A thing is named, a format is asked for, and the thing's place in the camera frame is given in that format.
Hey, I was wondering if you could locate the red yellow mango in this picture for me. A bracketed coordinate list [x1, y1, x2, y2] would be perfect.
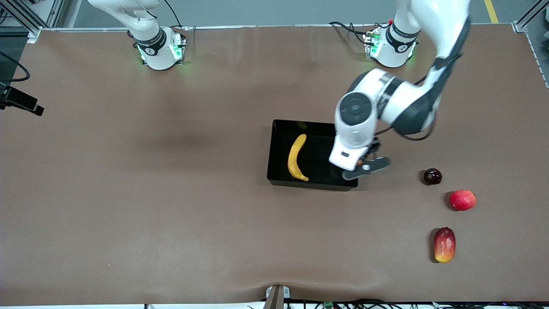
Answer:
[434, 227, 456, 263]

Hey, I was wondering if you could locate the black base power cable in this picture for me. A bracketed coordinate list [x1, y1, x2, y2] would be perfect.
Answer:
[329, 21, 378, 44]

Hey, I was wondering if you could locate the black rectangular plastic box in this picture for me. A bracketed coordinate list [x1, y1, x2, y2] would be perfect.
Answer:
[267, 119, 359, 191]

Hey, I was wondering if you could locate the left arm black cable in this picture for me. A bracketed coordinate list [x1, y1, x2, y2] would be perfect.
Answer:
[377, 17, 471, 142]

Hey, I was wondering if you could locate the aluminium frame profile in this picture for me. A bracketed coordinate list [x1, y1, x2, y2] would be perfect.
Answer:
[0, 0, 41, 39]
[514, 0, 549, 34]

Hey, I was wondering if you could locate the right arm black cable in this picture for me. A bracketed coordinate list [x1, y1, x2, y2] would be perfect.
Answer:
[0, 0, 184, 82]

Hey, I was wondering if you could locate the table edge clamp post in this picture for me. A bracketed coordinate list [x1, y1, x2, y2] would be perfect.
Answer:
[265, 285, 291, 309]

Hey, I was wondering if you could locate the yellow banana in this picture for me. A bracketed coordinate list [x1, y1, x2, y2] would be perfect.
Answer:
[287, 134, 309, 182]

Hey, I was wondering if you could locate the brown table mat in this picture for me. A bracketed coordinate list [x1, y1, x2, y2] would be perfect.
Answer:
[0, 24, 549, 307]

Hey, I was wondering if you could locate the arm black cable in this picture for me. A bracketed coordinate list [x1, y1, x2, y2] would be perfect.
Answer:
[0, 0, 184, 82]
[377, 17, 471, 142]

